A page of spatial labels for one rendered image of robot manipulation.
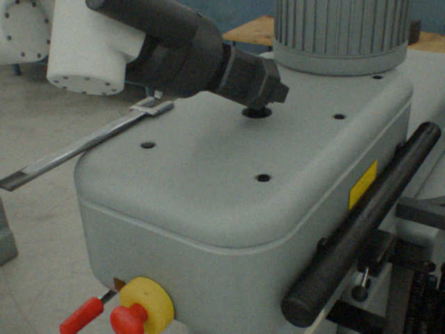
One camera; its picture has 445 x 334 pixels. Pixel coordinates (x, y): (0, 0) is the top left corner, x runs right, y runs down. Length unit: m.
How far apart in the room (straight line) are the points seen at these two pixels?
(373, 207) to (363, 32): 0.25
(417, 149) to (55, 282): 2.93
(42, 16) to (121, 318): 0.30
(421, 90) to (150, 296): 0.74
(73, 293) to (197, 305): 2.86
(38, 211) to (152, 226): 3.70
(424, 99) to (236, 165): 0.62
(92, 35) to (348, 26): 0.40
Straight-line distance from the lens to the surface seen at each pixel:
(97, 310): 0.68
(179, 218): 0.50
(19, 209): 4.31
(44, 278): 3.56
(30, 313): 3.35
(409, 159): 0.77
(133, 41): 0.49
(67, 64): 0.47
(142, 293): 0.56
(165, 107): 0.69
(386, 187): 0.70
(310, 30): 0.79
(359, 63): 0.79
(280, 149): 0.58
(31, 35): 0.57
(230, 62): 0.57
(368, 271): 0.78
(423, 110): 1.08
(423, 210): 0.99
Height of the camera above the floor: 2.15
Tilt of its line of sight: 29 degrees down
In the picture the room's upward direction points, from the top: 2 degrees counter-clockwise
